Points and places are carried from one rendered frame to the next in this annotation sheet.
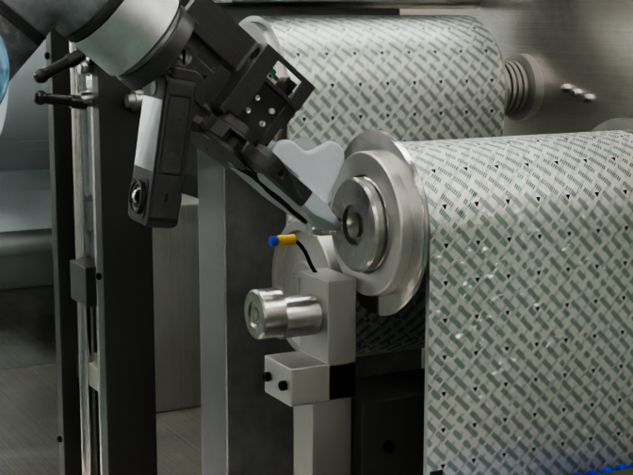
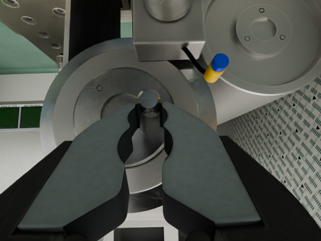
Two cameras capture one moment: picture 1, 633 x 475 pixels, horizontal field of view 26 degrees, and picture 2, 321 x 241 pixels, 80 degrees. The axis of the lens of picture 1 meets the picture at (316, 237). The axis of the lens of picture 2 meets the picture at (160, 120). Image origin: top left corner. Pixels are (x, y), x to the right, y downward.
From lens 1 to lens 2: 1.04 m
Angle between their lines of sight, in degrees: 62
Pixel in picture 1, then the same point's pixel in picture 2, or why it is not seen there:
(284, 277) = (311, 31)
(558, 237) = not seen: hidden behind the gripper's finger
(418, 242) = (48, 115)
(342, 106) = (296, 193)
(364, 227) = (98, 116)
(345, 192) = (140, 147)
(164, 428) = not seen: outside the picture
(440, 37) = not seen: hidden behind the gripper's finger
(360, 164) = (133, 179)
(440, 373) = (70, 18)
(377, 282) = (98, 65)
